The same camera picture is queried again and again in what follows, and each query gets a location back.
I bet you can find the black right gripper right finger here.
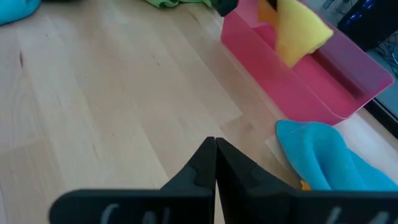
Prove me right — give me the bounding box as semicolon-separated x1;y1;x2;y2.
216;138;398;224

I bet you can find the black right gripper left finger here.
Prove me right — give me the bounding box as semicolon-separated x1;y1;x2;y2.
48;136;217;224

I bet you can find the yellow microfiber towel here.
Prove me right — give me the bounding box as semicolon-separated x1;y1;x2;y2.
257;0;335;68

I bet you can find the teal microfiber towel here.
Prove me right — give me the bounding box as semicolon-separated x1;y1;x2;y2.
275;119;398;192
0;0;42;26

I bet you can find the green microfiber towel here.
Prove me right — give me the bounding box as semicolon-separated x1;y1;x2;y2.
143;0;215;9

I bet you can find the pink translucent plastic basket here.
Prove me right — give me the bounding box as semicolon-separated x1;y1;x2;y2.
220;0;394;126

